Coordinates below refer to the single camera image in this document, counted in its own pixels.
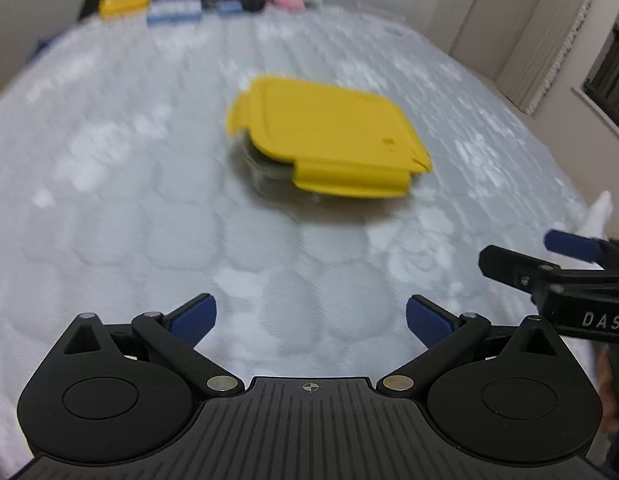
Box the yellow plastic container lid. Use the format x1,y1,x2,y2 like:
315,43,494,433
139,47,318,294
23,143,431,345
226,75,434,198

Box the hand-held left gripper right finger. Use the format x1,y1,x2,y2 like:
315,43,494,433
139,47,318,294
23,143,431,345
377,294,570,401

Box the beige curtain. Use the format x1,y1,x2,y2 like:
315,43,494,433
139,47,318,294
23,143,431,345
447,0,610,113

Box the person's right hand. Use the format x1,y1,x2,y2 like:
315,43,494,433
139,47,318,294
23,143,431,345
595,347,619,433

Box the white quilted mattress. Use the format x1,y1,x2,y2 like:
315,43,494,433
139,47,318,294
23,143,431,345
0,7,619,480

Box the yellow lidded box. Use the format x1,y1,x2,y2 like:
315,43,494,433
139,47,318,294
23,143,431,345
98,0,153,21

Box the person's white right sock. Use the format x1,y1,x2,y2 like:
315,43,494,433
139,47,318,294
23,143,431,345
572,190,615,251

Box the blue and white box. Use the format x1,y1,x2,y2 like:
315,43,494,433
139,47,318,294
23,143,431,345
147,0,203,26

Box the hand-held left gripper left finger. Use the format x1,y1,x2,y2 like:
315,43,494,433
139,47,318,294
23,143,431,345
54,292,244,401

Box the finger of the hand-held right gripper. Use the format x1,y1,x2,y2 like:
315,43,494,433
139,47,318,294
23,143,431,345
544,228,619,267
478,244,566,307

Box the dark window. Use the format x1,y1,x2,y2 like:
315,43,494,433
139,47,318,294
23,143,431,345
572,25,619,146

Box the clear glass divided container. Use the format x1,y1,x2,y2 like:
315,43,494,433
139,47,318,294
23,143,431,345
234,137,405,206

